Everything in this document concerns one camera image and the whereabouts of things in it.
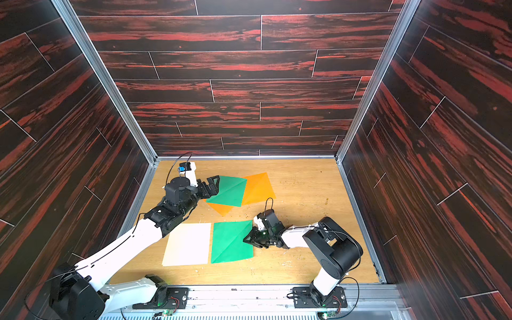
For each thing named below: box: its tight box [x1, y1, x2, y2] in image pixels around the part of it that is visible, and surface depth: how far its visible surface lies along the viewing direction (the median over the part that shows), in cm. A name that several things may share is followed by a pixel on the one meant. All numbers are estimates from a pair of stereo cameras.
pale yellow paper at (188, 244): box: [162, 222, 212, 267], surface depth 86 cm
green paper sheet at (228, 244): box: [211, 220, 254, 264], surface depth 88 cm
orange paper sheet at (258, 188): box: [241, 172, 276, 206], surface depth 108 cm
